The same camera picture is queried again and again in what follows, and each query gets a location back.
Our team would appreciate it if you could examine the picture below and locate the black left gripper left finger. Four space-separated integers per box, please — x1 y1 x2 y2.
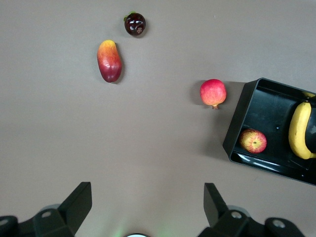
32 182 92 237

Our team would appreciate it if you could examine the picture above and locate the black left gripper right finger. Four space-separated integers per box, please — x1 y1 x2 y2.
198 182 266 237

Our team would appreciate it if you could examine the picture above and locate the red yellow apple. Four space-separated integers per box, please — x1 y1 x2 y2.
238 128 268 155

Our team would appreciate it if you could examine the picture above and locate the black plastic box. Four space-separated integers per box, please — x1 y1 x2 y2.
222 77 316 186

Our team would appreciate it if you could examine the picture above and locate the yellow banana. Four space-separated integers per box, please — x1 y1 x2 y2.
288 101 316 160

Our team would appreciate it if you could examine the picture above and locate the brown table cover mat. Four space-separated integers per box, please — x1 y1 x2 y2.
0 0 316 237

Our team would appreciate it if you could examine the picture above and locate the red pomegranate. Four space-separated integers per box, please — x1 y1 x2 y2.
199 79 227 110

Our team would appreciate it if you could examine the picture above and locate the red yellow mango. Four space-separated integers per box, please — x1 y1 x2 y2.
96 39 122 84

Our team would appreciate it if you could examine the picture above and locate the dark purple mangosteen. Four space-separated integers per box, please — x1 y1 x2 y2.
123 10 147 38

